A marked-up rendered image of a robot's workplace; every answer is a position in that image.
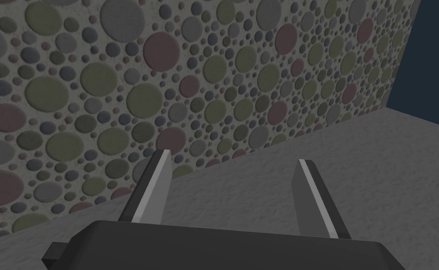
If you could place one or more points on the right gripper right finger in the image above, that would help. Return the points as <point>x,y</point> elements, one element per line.
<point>315,202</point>

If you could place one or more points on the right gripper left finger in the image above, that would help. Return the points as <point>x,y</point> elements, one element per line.
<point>150,191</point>

